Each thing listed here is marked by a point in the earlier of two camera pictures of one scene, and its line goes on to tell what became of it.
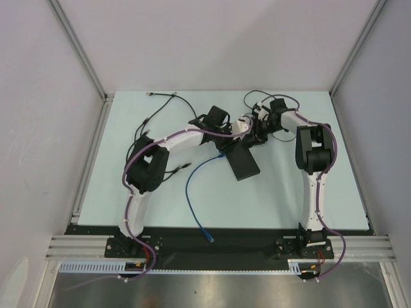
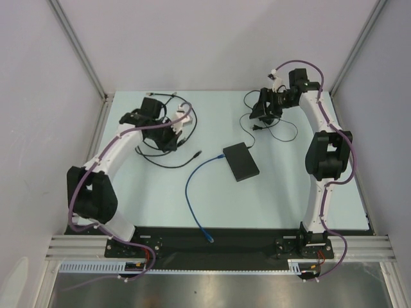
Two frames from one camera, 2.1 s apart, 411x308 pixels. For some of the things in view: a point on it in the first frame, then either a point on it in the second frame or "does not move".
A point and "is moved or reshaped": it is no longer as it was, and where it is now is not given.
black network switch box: x=242 y=162 does not move
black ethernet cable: x=188 y=164 to x=196 y=154
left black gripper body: x=223 y=144 to x=164 y=136
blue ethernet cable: x=210 y=238 does not move
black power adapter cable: x=271 y=95 is moved or reshaped
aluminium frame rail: x=347 y=247 does not move
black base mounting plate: x=185 y=247 does not move
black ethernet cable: x=174 y=94 does not move
